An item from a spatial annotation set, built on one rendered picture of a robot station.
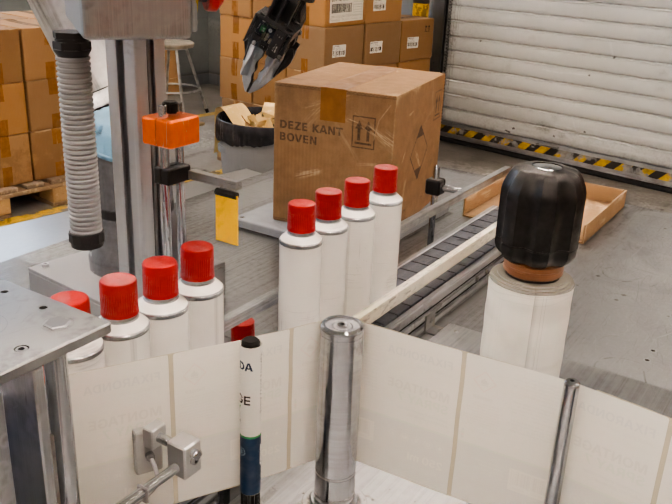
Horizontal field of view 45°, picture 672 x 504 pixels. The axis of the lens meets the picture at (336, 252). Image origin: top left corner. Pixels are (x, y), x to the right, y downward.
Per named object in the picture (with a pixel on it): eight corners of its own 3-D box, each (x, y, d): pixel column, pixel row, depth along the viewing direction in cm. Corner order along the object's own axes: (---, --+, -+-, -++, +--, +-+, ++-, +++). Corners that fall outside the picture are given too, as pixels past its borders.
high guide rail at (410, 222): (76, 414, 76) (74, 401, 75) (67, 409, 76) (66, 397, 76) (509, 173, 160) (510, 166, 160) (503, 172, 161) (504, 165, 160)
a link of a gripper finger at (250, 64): (224, 89, 139) (245, 43, 135) (234, 80, 144) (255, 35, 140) (239, 99, 139) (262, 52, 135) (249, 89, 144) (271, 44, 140)
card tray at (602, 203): (583, 244, 158) (586, 225, 157) (462, 216, 171) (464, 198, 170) (624, 207, 182) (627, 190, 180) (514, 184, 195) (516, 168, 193)
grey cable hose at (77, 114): (85, 254, 79) (68, 34, 71) (61, 246, 81) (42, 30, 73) (113, 244, 82) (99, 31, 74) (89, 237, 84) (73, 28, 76)
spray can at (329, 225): (328, 353, 103) (335, 199, 95) (295, 341, 105) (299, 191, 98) (350, 338, 107) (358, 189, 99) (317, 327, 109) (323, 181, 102)
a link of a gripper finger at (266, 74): (239, 99, 139) (262, 52, 135) (249, 89, 144) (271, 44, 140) (255, 108, 139) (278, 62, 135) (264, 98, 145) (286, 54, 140)
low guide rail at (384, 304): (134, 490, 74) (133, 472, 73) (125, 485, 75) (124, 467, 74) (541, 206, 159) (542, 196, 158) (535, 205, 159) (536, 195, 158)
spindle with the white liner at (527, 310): (534, 464, 83) (578, 185, 72) (455, 434, 87) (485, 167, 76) (563, 425, 90) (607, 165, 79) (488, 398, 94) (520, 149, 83)
